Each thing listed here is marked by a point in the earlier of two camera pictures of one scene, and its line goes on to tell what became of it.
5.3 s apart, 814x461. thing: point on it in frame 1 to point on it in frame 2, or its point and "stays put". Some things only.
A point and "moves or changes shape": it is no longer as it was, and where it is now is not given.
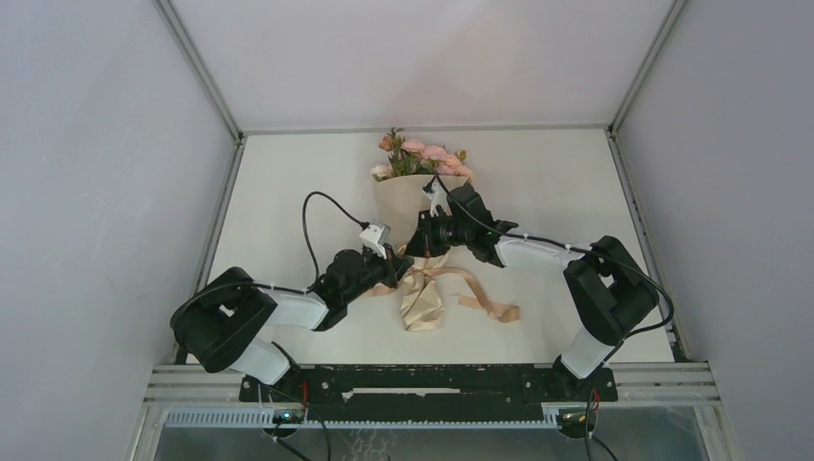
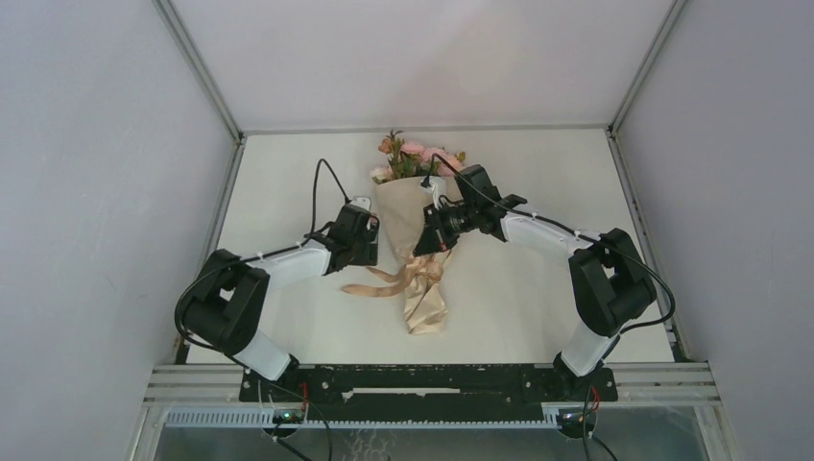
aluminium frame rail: x=680 y=385 stays put
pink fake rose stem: x=418 y=158 stays put
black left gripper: x=394 y=264 to x=369 y=256
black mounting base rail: x=428 y=393 stays put
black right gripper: x=422 y=239 to x=434 y=237
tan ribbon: x=425 y=269 moves or changes shape
